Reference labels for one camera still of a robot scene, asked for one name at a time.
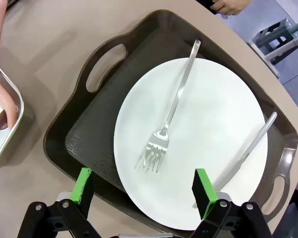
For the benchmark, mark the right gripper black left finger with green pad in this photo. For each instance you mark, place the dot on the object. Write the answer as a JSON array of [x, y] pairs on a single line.
[[80, 188]]

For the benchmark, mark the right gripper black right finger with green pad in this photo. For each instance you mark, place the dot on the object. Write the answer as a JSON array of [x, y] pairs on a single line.
[[204, 191]]

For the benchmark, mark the silver table knife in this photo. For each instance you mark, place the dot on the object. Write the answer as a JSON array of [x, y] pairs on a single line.
[[238, 160]]

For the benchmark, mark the silver fork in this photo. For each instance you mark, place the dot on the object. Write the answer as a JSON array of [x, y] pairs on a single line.
[[160, 141]]

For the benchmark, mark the white round plate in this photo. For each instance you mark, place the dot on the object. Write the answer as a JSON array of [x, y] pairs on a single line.
[[208, 111]]

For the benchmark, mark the person's left hand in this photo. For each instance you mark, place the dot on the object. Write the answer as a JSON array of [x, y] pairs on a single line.
[[228, 7]]

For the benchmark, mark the rectangular steel container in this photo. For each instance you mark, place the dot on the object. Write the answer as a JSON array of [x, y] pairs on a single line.
[[0, 146]]

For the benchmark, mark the pink lint roller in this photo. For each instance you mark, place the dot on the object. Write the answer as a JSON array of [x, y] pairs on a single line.
[[9, 104]]

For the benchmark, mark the white table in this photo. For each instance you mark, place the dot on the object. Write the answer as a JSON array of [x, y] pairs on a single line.
[[263, 57]]

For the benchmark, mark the grey plastic step stool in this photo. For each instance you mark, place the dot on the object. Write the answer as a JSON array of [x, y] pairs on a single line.
[[273, 37]]

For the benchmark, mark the person in black t-shirt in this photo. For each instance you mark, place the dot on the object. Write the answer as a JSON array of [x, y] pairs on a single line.
[[208, 3]]

